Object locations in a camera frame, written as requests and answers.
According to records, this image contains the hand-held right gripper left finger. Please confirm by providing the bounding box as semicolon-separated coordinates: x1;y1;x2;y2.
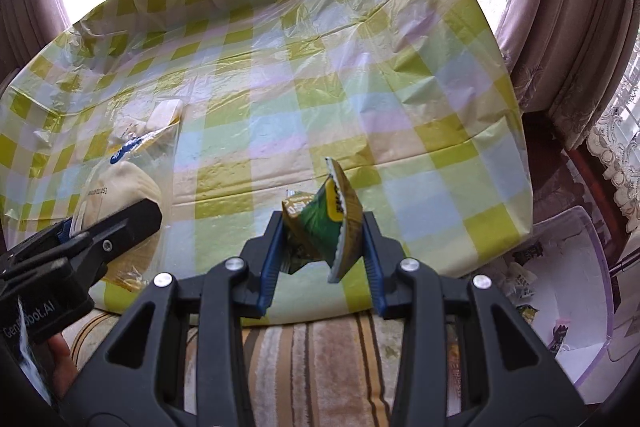
62;209;289;427

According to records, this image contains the silver foil candy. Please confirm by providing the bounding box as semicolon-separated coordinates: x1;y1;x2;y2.
502;269;538;298

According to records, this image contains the small yellow green snack packet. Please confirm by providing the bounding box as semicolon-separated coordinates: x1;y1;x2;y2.
280;157;363;284

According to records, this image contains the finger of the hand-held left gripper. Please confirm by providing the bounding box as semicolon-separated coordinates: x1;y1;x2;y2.
0;216;77;275
65;198;163;284

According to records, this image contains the yellow checked plastic tablecloth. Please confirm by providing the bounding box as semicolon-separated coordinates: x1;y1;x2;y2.
0;0;533;325

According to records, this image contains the striped plush blanket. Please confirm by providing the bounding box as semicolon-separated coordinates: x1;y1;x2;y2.
70;307;466;427

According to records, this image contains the small white snack packet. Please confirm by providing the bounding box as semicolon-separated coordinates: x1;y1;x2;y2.
145;99;185;128

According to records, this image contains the clear bread packet yellow edge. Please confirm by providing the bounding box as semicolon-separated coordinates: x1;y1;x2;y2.
70;124;181;293

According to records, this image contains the clear purple plastic box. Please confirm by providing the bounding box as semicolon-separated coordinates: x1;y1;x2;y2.
495;206;616;388

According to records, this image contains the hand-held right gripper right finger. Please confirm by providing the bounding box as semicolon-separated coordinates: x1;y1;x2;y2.
360;211;586;427

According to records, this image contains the person's left hand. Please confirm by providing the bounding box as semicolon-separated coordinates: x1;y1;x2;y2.
47;332;81;401

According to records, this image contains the white lace curtain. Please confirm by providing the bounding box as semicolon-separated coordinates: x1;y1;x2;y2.
585;72;640;228

